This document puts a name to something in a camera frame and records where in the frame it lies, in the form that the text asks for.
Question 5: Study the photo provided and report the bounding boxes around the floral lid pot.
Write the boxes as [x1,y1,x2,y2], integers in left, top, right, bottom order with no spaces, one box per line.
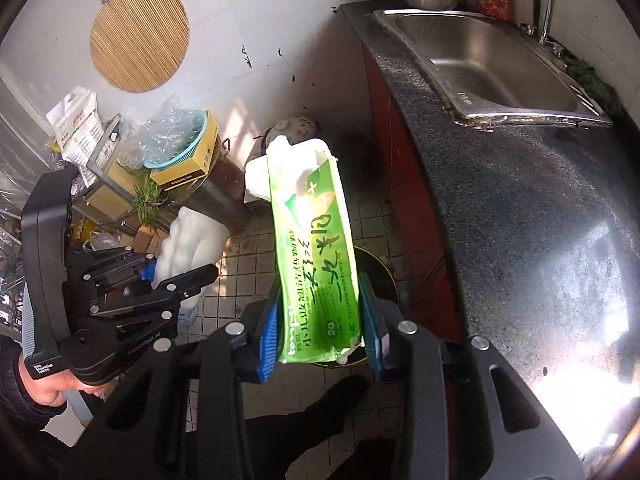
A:
[260,116,323,158]

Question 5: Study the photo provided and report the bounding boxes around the green leafy plant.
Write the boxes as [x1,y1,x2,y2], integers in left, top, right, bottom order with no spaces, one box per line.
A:
[120,167,168,226]

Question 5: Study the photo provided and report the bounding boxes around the brown cardboard box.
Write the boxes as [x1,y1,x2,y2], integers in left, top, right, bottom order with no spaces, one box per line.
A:
[132,225,168,257]

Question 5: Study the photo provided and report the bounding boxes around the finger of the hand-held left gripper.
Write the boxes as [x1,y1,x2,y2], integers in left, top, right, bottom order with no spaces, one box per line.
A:
[90,262,221,320]
[82,247,157,287]

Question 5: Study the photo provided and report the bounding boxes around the green wet wipes packet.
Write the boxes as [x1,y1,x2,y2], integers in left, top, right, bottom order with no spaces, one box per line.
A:
[267,135,363,366]

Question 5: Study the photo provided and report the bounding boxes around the chrome faucet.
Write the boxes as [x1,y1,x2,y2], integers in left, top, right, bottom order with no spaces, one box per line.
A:
[500,0,566,56]

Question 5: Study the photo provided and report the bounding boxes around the light blue plastic basket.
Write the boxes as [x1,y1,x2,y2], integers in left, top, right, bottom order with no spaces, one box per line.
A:
[143,110,208,169]

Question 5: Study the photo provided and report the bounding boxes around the round bamboo mat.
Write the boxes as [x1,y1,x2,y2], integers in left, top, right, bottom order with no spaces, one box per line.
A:
[90,0,191,93]

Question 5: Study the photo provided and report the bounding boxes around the white wad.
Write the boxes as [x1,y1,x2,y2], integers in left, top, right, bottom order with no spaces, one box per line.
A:
[155,205,232,306]

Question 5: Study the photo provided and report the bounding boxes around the yellow cardboard box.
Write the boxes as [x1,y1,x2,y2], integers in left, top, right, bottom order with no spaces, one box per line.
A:
[150,110,221,192]

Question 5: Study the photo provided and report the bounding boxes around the person's dark pants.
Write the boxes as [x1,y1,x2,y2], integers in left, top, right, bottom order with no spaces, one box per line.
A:
[245,375,401,480]

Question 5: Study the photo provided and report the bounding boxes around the red cabinet front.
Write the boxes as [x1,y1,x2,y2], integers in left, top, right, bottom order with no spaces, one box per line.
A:
[362,47,466,341]

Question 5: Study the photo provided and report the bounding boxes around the person's left hand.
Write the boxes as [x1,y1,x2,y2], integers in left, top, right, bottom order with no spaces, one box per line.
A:
[17,355,108,408]

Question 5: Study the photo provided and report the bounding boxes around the clear plastic bag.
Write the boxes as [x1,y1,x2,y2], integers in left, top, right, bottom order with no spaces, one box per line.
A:
[117,95,197,168]

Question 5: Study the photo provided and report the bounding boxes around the white food packets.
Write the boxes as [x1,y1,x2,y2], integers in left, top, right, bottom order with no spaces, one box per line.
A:
[47,86,103,166]

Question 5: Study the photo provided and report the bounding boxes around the tall metal pot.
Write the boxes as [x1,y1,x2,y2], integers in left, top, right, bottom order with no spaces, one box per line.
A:
[185,137,253,233]

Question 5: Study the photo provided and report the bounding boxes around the person's left forearm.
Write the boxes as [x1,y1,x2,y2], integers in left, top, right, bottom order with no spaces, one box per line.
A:
[0,335,46,423]

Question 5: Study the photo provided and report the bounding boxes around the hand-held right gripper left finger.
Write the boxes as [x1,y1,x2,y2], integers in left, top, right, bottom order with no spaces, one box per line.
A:
[65,280,282,480]

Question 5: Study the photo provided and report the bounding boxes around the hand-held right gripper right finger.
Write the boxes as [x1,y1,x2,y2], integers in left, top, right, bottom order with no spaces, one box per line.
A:
[357,272,586,480]

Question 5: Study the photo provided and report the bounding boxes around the dark green cloth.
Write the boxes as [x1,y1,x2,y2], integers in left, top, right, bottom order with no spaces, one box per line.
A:
[565,55,626,118]

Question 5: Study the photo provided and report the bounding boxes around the stainless steel sink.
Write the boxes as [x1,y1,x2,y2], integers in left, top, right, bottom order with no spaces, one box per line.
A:
[374,7,613,133]

